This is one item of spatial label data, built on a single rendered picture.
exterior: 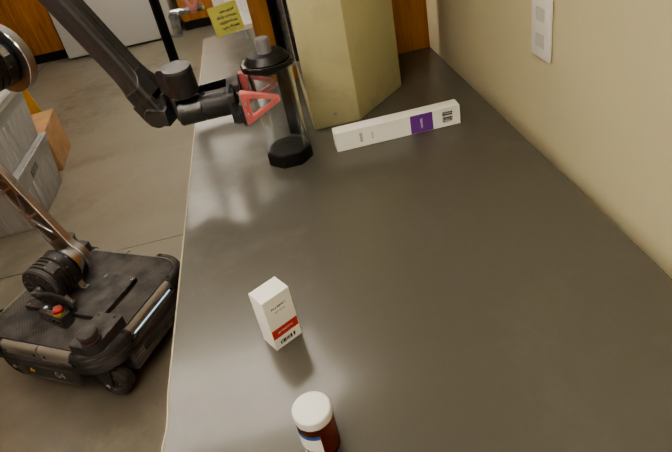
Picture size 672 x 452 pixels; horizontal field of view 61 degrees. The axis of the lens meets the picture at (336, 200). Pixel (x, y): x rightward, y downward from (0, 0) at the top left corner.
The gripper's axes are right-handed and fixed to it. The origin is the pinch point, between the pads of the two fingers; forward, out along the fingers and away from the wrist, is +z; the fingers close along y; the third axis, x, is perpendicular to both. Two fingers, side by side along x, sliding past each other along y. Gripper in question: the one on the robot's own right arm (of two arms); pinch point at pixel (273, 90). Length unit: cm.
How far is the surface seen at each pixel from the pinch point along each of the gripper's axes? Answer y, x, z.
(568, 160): -26, 16, 50
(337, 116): 10.2, 13.7, 12.8
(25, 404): 41, 110, -116
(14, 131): 191, 61, -143
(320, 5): 10.1, -12.0, 13.7
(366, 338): -57, 16, 5
